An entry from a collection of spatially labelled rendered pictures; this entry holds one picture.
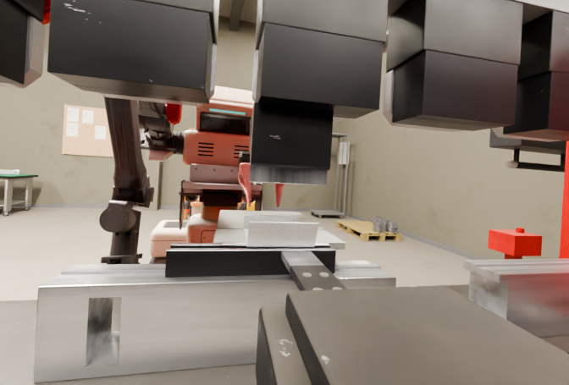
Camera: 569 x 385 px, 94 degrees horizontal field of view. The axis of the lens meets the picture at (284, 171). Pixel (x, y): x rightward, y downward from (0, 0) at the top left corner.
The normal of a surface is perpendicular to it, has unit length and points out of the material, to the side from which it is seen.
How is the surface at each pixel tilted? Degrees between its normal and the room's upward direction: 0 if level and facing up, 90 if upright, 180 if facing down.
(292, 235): 111
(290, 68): 90
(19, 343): 0
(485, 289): 90
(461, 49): 90
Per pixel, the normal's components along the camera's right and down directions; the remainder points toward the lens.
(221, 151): 0.28, 0.16
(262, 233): 0.16, 0.37
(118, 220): 0.27, -0.22
